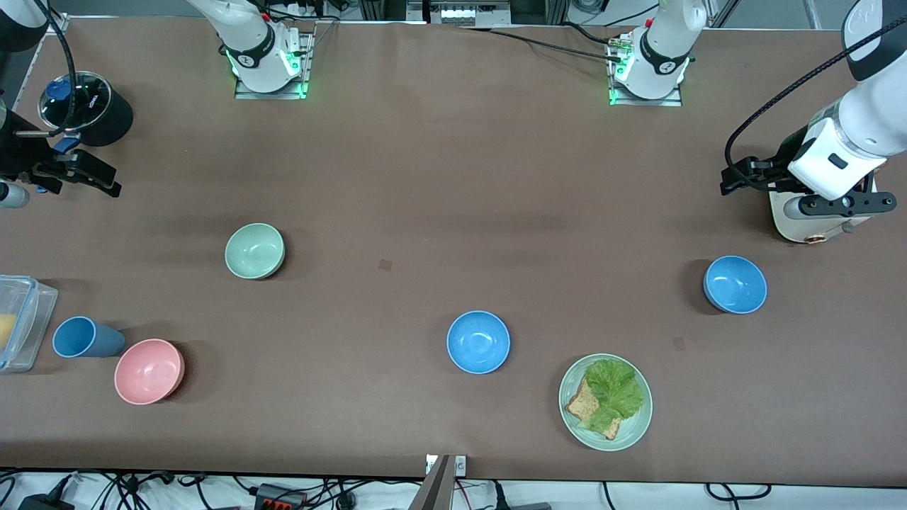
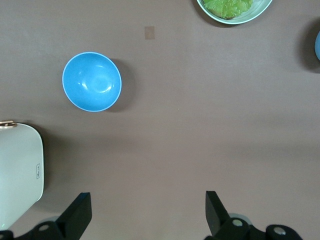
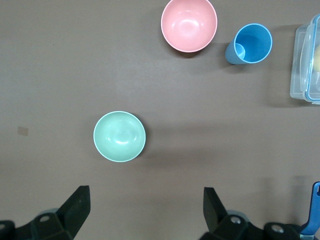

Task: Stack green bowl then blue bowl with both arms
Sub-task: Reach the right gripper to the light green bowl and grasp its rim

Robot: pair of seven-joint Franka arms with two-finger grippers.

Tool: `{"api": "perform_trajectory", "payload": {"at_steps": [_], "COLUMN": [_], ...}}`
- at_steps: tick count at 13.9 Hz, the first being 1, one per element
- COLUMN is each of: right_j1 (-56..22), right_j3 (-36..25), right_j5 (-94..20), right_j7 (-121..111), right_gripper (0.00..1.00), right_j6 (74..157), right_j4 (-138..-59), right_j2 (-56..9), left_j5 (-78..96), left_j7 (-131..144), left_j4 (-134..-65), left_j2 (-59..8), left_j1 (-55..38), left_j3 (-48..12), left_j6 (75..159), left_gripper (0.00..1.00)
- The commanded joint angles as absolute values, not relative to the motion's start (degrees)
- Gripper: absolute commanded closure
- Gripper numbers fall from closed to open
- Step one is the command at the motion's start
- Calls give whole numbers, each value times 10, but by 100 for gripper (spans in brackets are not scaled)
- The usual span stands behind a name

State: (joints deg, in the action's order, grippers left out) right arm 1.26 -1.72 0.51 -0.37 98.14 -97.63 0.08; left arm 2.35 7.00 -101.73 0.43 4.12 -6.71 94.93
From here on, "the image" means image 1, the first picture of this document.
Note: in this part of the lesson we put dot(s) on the clear plastic container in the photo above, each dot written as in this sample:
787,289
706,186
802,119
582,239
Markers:
32,312

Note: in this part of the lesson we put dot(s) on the white power strip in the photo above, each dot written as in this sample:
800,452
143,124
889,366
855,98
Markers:
460,13

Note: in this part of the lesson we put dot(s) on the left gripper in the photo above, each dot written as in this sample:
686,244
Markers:
781,164

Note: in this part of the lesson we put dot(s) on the black orange connector box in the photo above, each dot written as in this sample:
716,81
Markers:
280,497

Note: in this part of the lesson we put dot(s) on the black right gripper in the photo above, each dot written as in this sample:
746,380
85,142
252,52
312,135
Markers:
20,154

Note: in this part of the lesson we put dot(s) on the black power adapter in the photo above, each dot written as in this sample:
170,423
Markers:
42,503

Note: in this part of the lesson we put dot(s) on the glass pot lid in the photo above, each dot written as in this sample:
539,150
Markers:
88,99

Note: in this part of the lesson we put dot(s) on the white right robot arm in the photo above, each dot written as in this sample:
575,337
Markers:
255,42

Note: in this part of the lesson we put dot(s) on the pink bowl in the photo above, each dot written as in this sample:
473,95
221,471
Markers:
147,371

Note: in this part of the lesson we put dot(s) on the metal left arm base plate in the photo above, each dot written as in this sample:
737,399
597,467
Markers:
673,101

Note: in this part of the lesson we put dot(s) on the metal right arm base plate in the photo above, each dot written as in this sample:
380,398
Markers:
303,60

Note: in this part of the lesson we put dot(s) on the blue bowl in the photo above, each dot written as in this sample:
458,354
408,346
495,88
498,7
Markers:
735,283
478,342

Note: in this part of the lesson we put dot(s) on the brown toast slice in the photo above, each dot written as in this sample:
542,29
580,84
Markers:
582,405

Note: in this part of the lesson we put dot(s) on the light green plate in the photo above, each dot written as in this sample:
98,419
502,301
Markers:
638,425

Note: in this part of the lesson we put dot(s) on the grey camera pole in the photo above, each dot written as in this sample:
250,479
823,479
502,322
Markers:
436,490

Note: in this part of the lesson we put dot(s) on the yellow food item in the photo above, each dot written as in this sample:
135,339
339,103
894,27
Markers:
6,331

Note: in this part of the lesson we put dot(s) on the green lettuce leaf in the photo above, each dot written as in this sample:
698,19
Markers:
615,388

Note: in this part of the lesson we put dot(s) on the light green bowl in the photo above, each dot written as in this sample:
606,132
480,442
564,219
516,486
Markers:
254,249

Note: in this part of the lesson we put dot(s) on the white metal bracket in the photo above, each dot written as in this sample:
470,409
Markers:
460,465

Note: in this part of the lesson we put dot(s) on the blue cup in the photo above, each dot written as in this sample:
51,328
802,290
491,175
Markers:
81,337

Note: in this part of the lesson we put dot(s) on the cream white toaster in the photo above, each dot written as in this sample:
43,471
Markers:
793,223

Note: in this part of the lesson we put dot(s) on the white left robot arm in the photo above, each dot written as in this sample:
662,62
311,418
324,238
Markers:
879,106

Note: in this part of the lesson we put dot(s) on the aluminium corner profile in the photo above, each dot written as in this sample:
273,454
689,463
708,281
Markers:
58,23

